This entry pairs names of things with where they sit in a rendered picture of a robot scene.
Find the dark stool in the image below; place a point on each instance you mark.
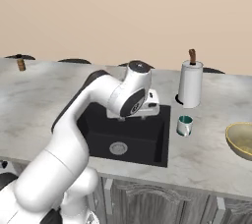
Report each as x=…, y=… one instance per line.
x=213, y=70
x=19, y=56
x=74, y=61
x=147, y=65

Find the silver sink drain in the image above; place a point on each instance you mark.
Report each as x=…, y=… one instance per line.
x=118, y=148

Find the brown and black towel holder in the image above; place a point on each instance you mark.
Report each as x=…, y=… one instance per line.
x=192, y=56

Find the grey wooden cabinet door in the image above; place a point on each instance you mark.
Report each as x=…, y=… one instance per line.
x=157, y=205
x=241, y=213
x=100, y=195

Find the white paper towel roll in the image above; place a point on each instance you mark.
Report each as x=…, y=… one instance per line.
x=190, y=85

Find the yellow bowl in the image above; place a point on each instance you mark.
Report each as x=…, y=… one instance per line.
x=241, y=139

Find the white mug with teal inside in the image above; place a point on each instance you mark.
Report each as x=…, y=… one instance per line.
x=183, y=128

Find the small brown cylinder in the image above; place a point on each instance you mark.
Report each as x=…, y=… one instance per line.
x=21, y=65

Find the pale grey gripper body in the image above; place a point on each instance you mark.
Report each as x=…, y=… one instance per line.
x=149, y=110

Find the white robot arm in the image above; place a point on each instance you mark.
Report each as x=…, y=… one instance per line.
x=65, y=142

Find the black sink basin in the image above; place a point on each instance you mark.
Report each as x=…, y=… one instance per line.
x=141, y=136

